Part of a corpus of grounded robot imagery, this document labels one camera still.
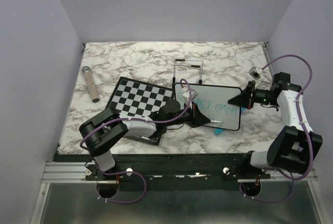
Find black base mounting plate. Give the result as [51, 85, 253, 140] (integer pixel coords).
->
[53, 153, 286, 192]

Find glittery silver tube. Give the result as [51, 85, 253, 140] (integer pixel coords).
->
[82, 66, 100, 103]

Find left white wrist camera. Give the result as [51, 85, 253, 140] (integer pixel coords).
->
[181, 87, 198, 104]

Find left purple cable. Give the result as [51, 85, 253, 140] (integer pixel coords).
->
[79, 78, 147, 204]

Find wire whiteboard stand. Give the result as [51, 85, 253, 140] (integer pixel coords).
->
[172, 59, 204, 90]

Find black and white chessboard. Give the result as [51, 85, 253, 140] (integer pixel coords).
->
[108, 76, 175, 147]

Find black framed whiteboard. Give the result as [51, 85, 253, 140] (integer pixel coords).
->
[190, 84, 242, 131]

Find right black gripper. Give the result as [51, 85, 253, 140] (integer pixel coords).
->
[228, 81, 279, 109]

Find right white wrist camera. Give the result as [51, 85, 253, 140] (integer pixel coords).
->
[249, 67, 263, 82]

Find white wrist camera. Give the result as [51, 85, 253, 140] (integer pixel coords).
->
[181, 87, 198, 104]
[249, 67, 263, 82]

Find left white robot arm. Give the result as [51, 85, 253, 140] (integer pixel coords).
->
[79, 99, 211, 180]

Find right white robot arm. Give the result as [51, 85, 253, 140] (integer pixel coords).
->
[228, 72, 323, 178]

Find aluminium frame rail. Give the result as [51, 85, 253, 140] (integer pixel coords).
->
[42, 162, 318, 184]

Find blue cylindrical tube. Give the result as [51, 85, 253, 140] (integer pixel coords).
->
[213, 128, 224, 136]

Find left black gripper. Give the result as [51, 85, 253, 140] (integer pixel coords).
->
[166, 101, 211, 128]

